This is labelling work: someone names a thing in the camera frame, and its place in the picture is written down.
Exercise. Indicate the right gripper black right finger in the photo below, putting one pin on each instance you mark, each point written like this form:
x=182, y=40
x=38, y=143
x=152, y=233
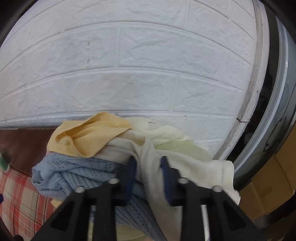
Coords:
x=225, y=219

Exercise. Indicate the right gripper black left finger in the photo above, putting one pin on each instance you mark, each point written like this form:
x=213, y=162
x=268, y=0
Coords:
x=71, y=219

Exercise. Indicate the white yellow pink-collar shirt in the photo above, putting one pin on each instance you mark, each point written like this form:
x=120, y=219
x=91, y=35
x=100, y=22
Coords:
x=112, y=138

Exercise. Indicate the red plaid bed sheet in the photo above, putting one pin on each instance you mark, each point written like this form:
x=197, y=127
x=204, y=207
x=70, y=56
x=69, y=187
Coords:
x=23, y=210

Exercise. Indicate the light blue knit sweater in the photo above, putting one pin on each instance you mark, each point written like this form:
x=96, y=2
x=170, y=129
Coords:
x=57, y=175

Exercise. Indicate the cardboard box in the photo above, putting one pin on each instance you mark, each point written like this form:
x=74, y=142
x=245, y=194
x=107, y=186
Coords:
x=273, y=185

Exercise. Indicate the dark brown wooden headboard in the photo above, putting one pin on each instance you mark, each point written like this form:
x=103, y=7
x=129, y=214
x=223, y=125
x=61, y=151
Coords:
x=23, y=148

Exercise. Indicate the pale green cream garment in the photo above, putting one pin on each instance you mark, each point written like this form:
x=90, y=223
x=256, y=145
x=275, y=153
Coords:
x=168, y=138

